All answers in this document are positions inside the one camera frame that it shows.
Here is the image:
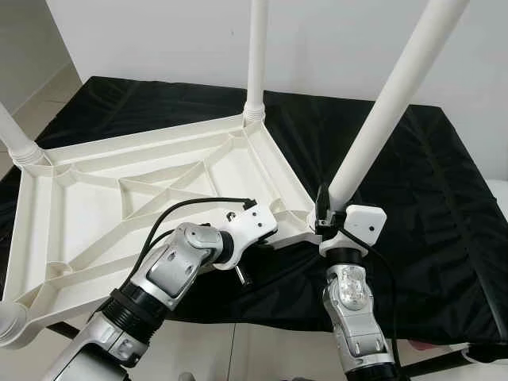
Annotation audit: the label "white plastic table top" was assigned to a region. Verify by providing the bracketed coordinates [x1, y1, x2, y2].
[0, 111, 330, 350]

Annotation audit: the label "black table cloth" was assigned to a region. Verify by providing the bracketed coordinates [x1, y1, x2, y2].
[0, 75, 508, 346]

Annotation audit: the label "white curved plastic piece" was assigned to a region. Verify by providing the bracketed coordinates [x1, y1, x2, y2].
[464, 348, 508, 366]

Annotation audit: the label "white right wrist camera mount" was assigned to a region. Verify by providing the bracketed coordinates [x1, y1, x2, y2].
[320, 204, 388, 259]

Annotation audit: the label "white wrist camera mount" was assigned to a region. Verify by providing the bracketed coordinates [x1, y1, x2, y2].
[214, 198, 279, 267]
[320, 204, 388, 259]

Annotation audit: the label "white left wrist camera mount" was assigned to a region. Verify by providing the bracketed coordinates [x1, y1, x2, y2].
[214, 198, 279, 267]

